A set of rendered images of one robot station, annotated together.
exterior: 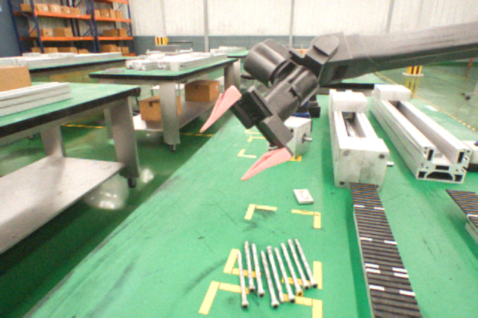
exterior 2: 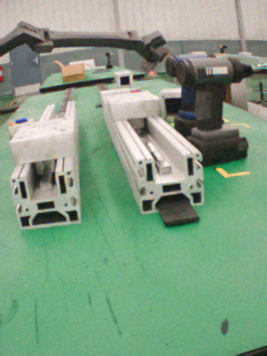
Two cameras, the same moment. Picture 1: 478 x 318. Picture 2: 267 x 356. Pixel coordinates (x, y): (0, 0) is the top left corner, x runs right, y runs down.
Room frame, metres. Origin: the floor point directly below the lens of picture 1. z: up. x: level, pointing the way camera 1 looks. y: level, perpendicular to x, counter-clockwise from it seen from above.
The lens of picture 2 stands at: (1.99, -0.73, 1.03)
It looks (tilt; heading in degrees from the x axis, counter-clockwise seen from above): 19 degrees down; 160
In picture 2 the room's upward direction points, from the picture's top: 6 degrees counter-clockwise
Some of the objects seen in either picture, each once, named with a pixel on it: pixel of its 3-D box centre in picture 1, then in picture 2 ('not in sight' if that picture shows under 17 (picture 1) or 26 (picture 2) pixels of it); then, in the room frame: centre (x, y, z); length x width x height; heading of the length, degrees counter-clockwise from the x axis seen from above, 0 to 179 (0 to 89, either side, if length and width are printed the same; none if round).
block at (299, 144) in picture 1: (292, 136); (172, 104); (0.85, -0.16, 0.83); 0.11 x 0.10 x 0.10; 55
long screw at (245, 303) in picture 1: (241, 276); not in sight; (0.34, 0.00, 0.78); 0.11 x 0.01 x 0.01; 4
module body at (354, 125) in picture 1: (345, 118); (133, 129); (1.09, -0.39, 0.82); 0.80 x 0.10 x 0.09; 166
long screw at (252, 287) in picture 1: (249, 263); not in sight; (0.37, -0.01, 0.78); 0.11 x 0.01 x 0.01; 3
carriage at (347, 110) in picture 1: (346, 105); (132, 109); (1.09, -0.39, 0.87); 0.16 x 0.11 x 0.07; 166
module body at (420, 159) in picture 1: (402, 122); (57, 140); (1.04, -0.57, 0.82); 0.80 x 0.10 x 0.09; 166
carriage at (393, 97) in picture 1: (390, 95); (46, 145); (1.28, -0.63, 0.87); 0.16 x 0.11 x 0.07; 166
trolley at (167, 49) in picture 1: (173, 71); not in sight; (5.87, 1.21, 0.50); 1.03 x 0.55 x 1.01; 172
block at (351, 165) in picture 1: (364, 163); (112, 104); (0.65, -0.29, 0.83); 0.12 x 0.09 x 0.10; 76
